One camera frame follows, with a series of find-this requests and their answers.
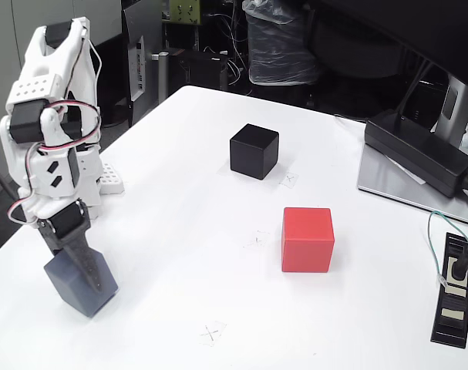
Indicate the grey cube block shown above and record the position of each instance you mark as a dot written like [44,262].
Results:
[71,285]

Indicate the black cube block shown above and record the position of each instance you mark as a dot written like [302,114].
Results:
[253,152]

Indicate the white perforated table clamp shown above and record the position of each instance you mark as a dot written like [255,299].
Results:
[112,181]

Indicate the clear tape with X mark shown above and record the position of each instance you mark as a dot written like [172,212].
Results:
[289,179]
[211,333]
[256,241]

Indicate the dark computer tower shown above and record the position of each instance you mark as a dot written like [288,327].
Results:
[141,58]

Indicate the black equipment box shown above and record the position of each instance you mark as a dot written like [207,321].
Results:
[203,69]

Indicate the red cube block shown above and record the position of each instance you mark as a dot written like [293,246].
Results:
[307,243]

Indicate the green perforated board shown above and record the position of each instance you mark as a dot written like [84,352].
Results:
[184,11]

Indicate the plastic-wrapped black bin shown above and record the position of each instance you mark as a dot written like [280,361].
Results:
[280,46]

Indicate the silver monitor stand base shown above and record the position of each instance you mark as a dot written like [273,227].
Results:
[380,173]

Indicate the black power adapter brick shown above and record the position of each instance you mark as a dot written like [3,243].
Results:
[415,152]

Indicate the black table power socket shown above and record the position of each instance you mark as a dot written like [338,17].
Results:
[451,308]

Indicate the black power plug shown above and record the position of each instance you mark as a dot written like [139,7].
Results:
[459,270]

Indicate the black monitor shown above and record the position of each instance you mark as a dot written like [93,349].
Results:
[411,23]

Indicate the silver monitor stand neck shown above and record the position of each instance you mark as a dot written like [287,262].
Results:
[455,104]

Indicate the silver metal post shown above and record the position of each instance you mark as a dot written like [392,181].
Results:
[161,69]

